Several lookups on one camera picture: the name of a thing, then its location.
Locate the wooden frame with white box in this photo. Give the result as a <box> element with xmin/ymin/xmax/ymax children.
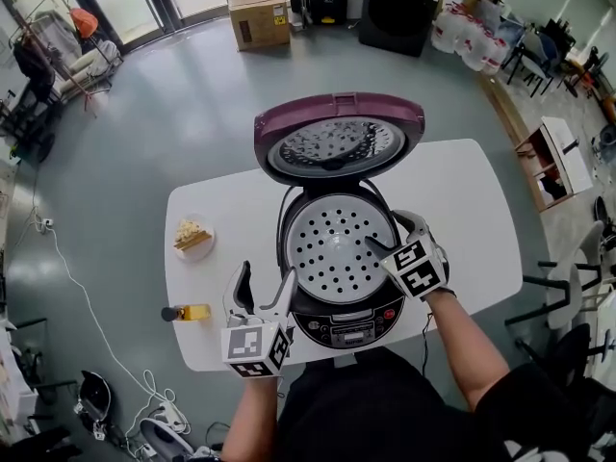
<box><xmin>514</xmin><ymin>115</ymin><xmax>595</xmax><ymax>213</ymax></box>

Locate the black round floor device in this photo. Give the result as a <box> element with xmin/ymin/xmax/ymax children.
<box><xmin>76</xmin><ymin>370</ymin><xmax>114</xmax><ymax>424</ymax></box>

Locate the brown cardboard box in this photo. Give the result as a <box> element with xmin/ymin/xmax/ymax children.
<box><xmin>226</xmin><ymin>0</ymin><xmax>293</xmax><ymax>53</ymax></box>

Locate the group of clear water jugs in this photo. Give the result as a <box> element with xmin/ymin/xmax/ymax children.
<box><xmin>430</xmin><ymin>1</ymin><xmax>509</xmax><ymax>77</ymax></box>

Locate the black rice cooker power cable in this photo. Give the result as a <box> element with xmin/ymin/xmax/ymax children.
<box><xmin>420</xmin><ymin>311</ymin><xmax>435</xmax><ymax>379</ymax></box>

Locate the black office chair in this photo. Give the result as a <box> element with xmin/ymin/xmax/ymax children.
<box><xmin>513</xmin><ymin>323</ymin><xmax>608</xmax><ymax>382</ymax></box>

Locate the white round plate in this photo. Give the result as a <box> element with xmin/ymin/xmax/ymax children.
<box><xmin>171</xmin><ymin>212</ymin><xmax>217</xmax><ymax>263</ymax></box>

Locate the person's left forearm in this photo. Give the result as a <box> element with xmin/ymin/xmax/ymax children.
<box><xmin>219</xmin><ymin>375</ymin><xmax>285</xmax><ymax>462</ymax></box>

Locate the white and grey floor device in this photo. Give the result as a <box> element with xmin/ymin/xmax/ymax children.
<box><xmin>138</xmin><ymin>416</ymin><xmax>194</xmax><ymax>462</ymax></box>

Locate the person's black clothing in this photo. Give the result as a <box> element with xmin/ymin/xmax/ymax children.
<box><xmin>276</xmin><ymin>346</ymin><xmax>616</xmax><ymax>462</ymax></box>

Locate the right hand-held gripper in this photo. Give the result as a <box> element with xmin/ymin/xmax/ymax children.
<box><xmin>364</xmin><ymin>209</ymin><xmax>452</xmax><ymax>303</ymax></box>

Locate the grey chair with black legs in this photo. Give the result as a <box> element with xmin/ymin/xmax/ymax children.
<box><xmin>504</xmin><ymin>218</ymin><xmax>616</xmax><ymax>331</ymax></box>

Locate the white power strip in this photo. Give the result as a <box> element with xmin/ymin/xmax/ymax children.
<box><xmin>152</xmin><ymin>400</ymin><xmax>187</xmax><ymax>425</ymax></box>

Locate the white floor cable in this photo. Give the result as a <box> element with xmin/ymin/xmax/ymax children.
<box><xmin>16</xmin><ymin>204</ymin><xmax>192</xmax><ymax>451</ymax></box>

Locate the purple rice cooker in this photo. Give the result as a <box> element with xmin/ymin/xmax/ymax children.
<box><xmin>253</xmin><ymin>91</ymin><xmax>426</xmax><ymax>353</ymax></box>

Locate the person's right forearm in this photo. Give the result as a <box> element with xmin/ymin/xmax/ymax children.
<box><xmin>425</xmin><ymin>289</ymin><xmax>511</xmax><ymax>411</ymax></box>

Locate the yellow cake slice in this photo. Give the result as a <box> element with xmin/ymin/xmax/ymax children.
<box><xmin>172</xmin><ymin>218</ymin><xmax>213</xmax><ymax>252</ymax></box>

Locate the black washing machine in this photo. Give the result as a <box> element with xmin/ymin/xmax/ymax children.
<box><xmin>358</xmin><ymin>0</ymin><xmax>444</xmax><ymax>59</ymax></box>

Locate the dark chair with blue seat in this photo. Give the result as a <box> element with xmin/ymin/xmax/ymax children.
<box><xmin>502</xmin><ymin>26</ymin><xmax>564</xmax><ymax>98</ymax></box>

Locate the yellow oil bottle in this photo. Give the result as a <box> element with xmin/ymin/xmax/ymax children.
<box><xmin>161</xmin><ymin>303</ymin><xmax>212</xmax><ymax>323</ymax></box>

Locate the clothes rack with garments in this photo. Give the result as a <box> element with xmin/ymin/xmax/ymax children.
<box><xmin>9</xmin><ymin>0</ymin><xmax>125</xmax><ymax>115</ymax></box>

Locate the white perforated steamer tray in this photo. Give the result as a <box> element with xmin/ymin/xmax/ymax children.
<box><xmin>284</xmin><ymin>205</ymin><xmax>400</xmax><ymax>305</ymax></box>

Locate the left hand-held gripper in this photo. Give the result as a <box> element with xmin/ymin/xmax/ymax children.
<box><xmin>220</xmin><ymin>260</ymin><xmax>298</xmax><ymax>380</ymax></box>

